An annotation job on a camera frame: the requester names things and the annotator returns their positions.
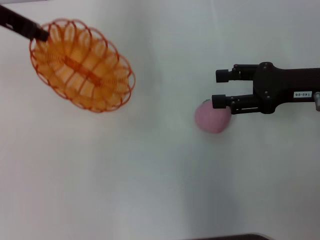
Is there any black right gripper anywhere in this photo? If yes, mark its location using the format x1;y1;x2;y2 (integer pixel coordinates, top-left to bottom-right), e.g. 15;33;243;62
211;61;320;116

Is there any dark rounded robot torso edge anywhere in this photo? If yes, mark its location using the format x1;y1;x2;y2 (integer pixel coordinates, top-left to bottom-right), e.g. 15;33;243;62
192;233;270;240

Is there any pink toy peach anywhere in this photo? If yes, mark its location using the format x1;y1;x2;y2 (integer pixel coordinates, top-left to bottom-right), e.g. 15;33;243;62
194;98;232;135

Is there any orange plastic wire basket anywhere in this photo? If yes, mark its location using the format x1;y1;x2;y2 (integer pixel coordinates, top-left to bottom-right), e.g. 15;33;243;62
29;18;136;114

